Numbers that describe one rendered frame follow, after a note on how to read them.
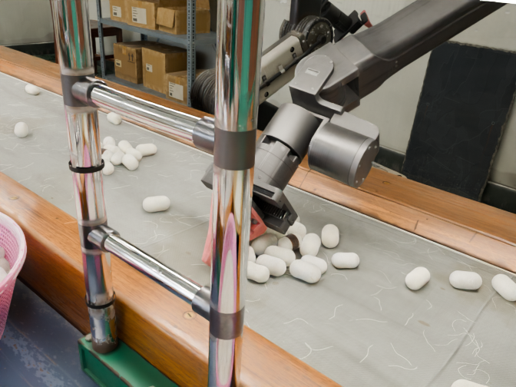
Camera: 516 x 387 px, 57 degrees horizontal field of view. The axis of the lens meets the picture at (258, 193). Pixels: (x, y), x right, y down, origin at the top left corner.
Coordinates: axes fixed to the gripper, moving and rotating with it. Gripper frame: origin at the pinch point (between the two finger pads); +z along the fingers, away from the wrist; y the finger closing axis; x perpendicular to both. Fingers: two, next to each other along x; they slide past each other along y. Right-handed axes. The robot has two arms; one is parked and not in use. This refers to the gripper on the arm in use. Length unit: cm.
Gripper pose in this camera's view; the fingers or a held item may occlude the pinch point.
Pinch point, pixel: (210, 257)
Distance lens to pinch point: 52.2
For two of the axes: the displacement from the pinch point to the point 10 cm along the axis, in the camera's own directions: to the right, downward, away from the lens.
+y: 7.8, 3.3, -5.4
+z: -5.2, 8.1, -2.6
